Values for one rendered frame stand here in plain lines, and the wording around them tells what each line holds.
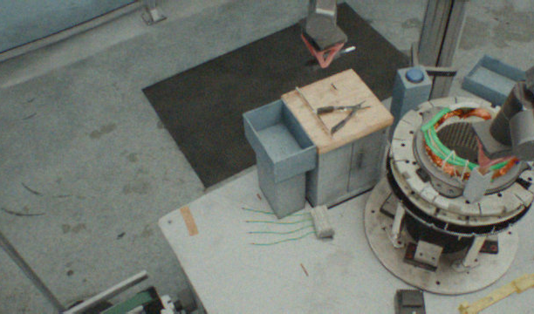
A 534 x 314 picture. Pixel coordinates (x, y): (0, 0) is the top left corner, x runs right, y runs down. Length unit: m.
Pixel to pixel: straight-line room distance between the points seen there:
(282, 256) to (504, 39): 2.24
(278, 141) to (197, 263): 0.37
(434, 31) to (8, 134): 2.15
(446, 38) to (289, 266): 0.75
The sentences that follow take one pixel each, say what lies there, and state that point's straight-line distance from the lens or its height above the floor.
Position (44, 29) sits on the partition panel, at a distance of 3.26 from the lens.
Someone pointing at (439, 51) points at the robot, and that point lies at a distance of 1.66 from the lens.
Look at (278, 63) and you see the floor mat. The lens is 3.02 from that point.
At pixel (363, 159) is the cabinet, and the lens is 1.42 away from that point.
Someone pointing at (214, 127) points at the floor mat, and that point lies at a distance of 2.73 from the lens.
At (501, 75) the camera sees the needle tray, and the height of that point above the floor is 1.02.
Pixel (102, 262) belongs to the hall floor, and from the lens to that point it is 2.44.
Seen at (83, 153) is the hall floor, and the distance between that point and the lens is 2.81.
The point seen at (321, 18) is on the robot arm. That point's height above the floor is 1.38.
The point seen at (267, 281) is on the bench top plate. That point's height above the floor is 0.78.
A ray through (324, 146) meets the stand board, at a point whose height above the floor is 1.06.
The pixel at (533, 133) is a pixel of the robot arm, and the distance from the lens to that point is 0.92.
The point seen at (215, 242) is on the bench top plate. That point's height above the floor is 0.78.
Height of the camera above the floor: 2.05
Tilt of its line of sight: 52 degrees down
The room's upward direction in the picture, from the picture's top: 4 degrees counter-clockwise
